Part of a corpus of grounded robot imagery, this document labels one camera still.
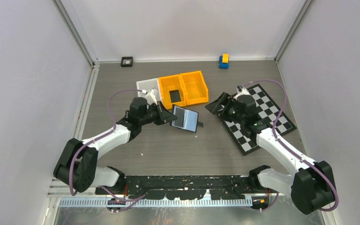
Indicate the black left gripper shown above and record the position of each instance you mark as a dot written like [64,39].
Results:
[164,116]

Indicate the black white checkerboard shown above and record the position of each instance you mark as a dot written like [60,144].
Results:
[268,111]

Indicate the orange plastic bin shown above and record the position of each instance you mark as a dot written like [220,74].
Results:
[196,90]
[168,83]

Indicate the small black square box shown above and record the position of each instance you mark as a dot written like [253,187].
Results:
[126,61]

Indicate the blue toy car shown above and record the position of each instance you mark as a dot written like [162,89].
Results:
[222,65]

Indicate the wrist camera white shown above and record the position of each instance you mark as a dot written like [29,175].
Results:
[241,90]
[151,96]

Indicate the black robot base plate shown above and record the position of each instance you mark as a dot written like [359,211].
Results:
[191,187]

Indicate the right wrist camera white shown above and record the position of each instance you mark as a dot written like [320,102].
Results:
[241,90]

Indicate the dark grey credit card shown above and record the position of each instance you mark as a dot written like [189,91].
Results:
[175,96]

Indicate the white plastic bin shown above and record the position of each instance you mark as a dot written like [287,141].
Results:
[148,85]

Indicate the yellow toy block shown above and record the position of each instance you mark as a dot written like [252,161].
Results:
[225,58]

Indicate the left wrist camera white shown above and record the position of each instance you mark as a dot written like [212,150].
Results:
[151,96]

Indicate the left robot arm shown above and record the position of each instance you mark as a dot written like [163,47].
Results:
[77,165]

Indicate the orange plastic bin right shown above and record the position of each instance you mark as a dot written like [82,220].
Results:
[196,90]

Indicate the orange plastic bin left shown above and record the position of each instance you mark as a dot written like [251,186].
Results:
[168,83]

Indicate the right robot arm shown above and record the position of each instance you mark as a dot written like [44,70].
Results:
[291,167]

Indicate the aluminium frame rail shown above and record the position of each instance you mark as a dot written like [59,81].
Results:
[101,197]

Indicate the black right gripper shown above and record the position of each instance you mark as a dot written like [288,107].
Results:
[224,99]

